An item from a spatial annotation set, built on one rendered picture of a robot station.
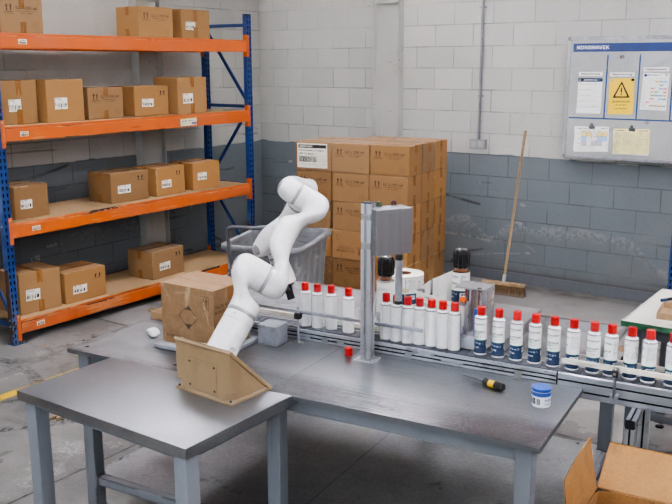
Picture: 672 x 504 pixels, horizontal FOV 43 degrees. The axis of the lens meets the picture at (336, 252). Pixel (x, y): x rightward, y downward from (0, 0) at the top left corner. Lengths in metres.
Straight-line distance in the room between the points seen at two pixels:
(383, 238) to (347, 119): 5.67
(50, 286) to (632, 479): 5.44
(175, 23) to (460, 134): 2.84
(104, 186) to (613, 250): 4.43
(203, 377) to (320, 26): 6.43
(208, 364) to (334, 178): 4.33
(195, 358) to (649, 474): 1.71
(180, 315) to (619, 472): 2.12
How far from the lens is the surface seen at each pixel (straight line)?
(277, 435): 3.42
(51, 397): 3.43
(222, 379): 3.20
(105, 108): 7.27
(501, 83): 8.22
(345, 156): 7.29
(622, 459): 2.34
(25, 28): 6.80
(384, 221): 3.47
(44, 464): 3.63
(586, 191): 7.98
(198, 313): 3.72
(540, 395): 3.23
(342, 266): 7.47
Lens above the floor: 2.05
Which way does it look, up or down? 12 degrees down
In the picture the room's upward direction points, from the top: straight up
